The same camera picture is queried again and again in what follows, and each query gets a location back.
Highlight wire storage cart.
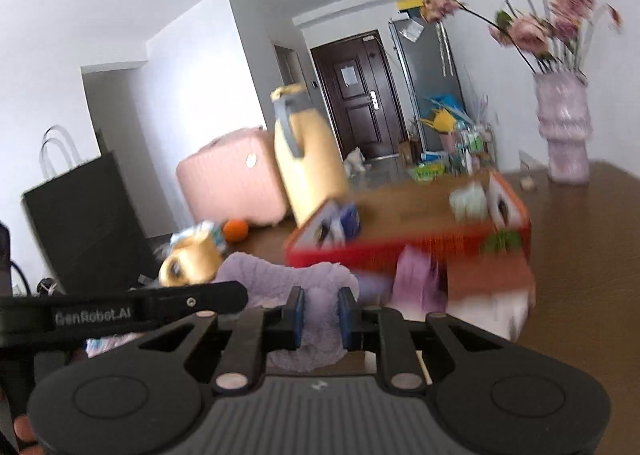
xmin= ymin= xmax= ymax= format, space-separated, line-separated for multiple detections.
xmin=450 ymin=122 xmax=496 ymax=173

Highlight grey refrigerator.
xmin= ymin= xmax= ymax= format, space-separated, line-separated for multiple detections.
xmin=388 ymin=15 xmax=468 ymax=151

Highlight purple textured vase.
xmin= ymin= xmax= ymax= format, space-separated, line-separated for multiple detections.
xmin=533 ymin=71 xmax=593 ymax=184

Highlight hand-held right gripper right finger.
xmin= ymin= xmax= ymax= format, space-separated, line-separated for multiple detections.
xmin=337 ymin=287 xmax=511 ymax=394

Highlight person's left hand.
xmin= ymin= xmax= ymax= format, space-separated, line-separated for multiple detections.
xmin=14 ymin=414 xmax=40 ymax=452

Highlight dried pink flowers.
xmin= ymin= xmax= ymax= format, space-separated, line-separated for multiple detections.
xmin=420 ymin=0 xmax=623 ymax=76

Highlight yellow thermos jug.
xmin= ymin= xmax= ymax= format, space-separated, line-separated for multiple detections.
xmin=270 ymin=84 xmax=349 ymax=228

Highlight blue yellow paper decorations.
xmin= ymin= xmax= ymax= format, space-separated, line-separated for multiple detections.
xmin=419 ymin=94 xmax=468 ymax=133

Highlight small blue white box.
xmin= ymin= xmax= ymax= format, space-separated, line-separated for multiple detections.
xmin=336 ymin=204 xmax=362 ymax=240

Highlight yellow ceramic mug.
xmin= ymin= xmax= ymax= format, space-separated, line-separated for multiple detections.
xmin=159 ymin=230 xmax=224 ymax=288

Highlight red cardboard box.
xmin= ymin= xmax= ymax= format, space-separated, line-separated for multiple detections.
xmin=283 ymin=170 xmax=532 ymax=286

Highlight lavender fluffy cloth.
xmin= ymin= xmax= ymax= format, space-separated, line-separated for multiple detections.
xmin=215 ymin=255 xmax=362 ymax=372

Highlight white wedge sponge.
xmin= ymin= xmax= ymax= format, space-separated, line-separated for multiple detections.
xmin=447 ymin=285 xmax=537 ymax=342

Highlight orange fruit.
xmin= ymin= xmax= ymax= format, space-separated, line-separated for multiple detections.
xmin=222 ymin=219 xmax=250 ymax=242

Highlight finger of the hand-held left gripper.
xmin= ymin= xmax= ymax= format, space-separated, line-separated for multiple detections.
xmin=144 ymin=281 xmax=249 ymax=322

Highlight purple satin scrunchie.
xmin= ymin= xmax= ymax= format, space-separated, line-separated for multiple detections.
xmin=391 ymin=244 xmax=448 ymax=316

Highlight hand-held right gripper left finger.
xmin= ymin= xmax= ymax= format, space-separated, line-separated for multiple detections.
xmin=135 ymin=286 xmax=306 ymax=396

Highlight pink suitcase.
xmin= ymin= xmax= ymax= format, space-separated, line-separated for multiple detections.
xmin=176 ymin=126 xmax=291 ymax=228

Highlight black paper bag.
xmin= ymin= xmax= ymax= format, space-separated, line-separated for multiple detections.
xmin=22 ymin=125 xmax=161 ymax=293

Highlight dark brown door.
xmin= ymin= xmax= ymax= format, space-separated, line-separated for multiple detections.
xmin=310 ymin=30 xmax=408 ymax=161

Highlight pale green cloth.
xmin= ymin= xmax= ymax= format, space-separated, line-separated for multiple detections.
xmin=449 ymin=184 xmax=488 ymax=222

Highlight white paper note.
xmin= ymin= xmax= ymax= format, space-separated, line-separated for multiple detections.
xmin=400 ymin=18 xmax=426 ymax=42

